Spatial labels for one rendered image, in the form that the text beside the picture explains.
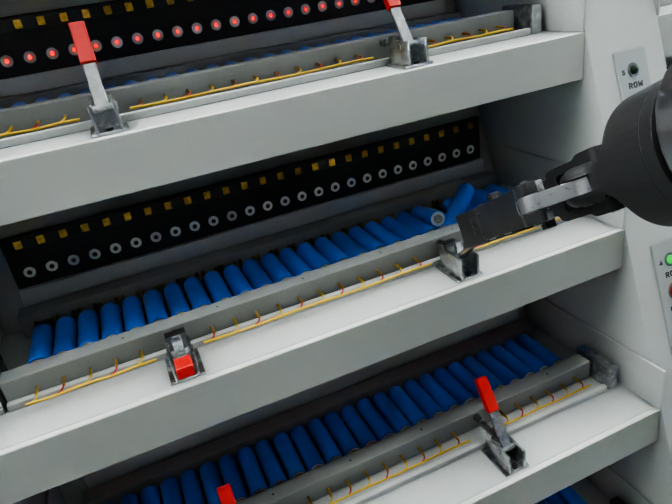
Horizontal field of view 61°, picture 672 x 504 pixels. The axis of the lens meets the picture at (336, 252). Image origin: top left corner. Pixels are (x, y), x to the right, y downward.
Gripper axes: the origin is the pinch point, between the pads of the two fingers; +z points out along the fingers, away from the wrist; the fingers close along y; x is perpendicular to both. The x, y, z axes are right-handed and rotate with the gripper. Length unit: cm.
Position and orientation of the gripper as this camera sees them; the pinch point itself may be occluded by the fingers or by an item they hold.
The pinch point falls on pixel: (494, 220)
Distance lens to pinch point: 48.3
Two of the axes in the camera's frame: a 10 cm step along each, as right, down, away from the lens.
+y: 9.1, -2.9, 2.9
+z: -2.6, 1.4, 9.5
